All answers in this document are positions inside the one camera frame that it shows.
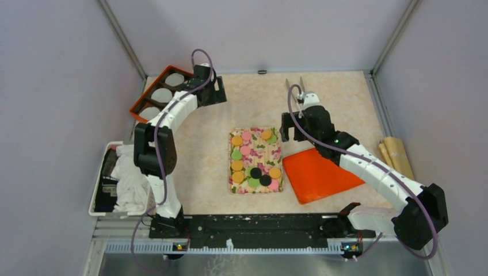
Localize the metal tongs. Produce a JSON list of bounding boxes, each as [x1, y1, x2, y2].
[[285, 76, 306, 101]]

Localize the pink cookie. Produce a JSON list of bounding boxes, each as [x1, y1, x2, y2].
[[241, 131, 252, 141], [239, 145, 251, 156], [267, 179, 279, 191]]

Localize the orange cookie box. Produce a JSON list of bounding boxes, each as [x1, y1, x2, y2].
[[129, 66, 193, 122]]

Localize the floral tray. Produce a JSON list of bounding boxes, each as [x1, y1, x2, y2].
[[228, 127, 284, 195]]

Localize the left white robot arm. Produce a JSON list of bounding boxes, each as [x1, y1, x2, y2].
[[134, 63, 227, 238]]

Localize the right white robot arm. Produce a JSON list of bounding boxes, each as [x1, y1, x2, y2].
[[280, 90, 448, 259]]

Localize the white paper cup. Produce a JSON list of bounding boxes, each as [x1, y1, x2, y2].
[[139, 106, 160, 121], [151, 87, 173, 104], [165, 72, 185, 87]]

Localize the green cookie top right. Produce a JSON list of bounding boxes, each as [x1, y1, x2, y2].
[[267, 135, 277, 144]]

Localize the green cookie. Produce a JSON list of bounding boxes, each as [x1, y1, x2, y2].
[[231, 150, 242, 160], [247, 178, 260, 189], [267, 135, 277, 144]]

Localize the orange cookie top right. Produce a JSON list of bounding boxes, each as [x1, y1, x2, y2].
[[261, 129, 273, 140]]

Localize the orange cookie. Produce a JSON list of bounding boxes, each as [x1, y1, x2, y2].
[[231, 136, 243, 147], [231, 171, 246, 184], [269, 167, 282, 179], [261, 129, 273, 140]]

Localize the orange box lid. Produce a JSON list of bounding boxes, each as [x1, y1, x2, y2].
[[283, 148, 364, 205]]

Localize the orange cookie top left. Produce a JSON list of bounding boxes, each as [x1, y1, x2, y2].
[[231, 136, 243, 147]]

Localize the green cookie left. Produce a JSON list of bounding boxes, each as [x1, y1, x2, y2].
[[231, 150, 242, 160]]

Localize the pink cookie bottom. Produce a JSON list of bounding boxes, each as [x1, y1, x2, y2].
[[267, 179, 279, 191]]

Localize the black cookie lower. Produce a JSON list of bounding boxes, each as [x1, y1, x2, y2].
[[259, 175, 273, 187]]

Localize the orange cookie mid left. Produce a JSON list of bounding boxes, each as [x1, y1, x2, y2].
[[231, 160, 243, 171]]

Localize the tan paper roll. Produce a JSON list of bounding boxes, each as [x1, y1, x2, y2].
[[379, 136, 415, 180]]

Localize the green cookie bottom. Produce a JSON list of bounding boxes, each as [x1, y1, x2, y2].
[[247, 178, 260, 189]]

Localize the orange cookie lower left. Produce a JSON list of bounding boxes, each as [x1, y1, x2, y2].
[[231, 171, 246, 184]]

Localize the white cloth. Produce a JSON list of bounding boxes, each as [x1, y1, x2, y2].
[[110, 145, 150, 213]]

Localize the white perforated basket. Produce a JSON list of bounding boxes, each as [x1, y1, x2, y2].
[[89, 141, 154, 217]]

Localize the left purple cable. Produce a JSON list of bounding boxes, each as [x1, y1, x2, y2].
[[130, 48, 215, 274]]

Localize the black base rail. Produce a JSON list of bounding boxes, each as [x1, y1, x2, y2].
[[149, 213, 376, 249]]

